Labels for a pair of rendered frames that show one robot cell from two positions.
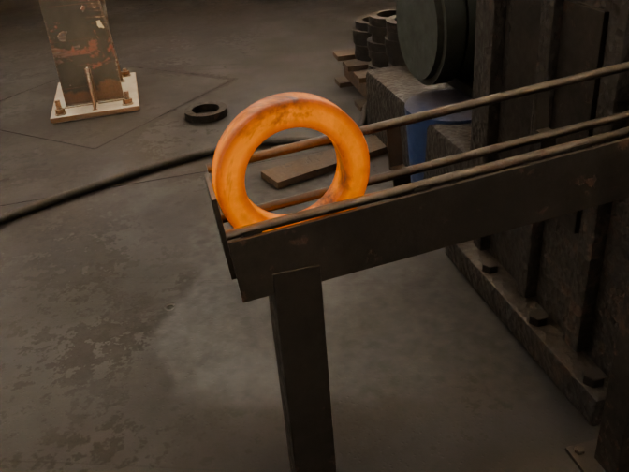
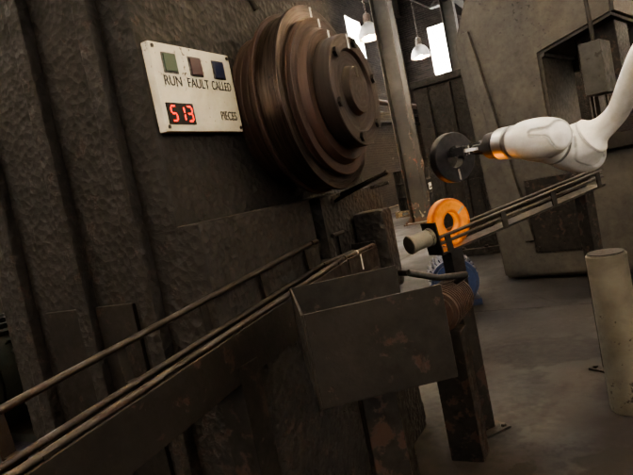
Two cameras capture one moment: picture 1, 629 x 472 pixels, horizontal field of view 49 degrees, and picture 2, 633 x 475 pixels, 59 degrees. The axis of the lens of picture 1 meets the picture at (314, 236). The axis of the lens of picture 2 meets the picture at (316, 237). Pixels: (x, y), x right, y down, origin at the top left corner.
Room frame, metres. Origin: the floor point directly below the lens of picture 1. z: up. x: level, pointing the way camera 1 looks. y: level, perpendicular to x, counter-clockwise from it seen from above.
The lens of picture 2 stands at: (0.02, 0.12, 0.88)
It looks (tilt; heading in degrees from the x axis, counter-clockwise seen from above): 4 degrees down; 312
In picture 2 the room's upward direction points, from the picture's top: 12 degrees counter-clockwise
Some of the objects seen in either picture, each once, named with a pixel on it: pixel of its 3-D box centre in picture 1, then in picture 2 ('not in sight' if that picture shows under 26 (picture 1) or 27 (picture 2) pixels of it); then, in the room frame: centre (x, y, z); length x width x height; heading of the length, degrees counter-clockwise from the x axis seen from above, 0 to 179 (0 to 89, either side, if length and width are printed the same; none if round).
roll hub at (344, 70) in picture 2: not in sight; (349, 91); (0.87, -1.06, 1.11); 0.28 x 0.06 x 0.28; 102
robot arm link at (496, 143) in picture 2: not in sight; (507, 143); (0.64, -1.42, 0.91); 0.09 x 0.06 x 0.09; 68
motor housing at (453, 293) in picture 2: not in sight; (458, 367); (0.90, -1.39, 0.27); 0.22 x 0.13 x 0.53; 102
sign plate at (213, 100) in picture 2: not in sight; (197, 90); (1.00, -0.69, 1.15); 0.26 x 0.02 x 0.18; 102
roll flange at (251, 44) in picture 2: not in sight; (290, 109); (1.04, -1.02, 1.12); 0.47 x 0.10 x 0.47; 102
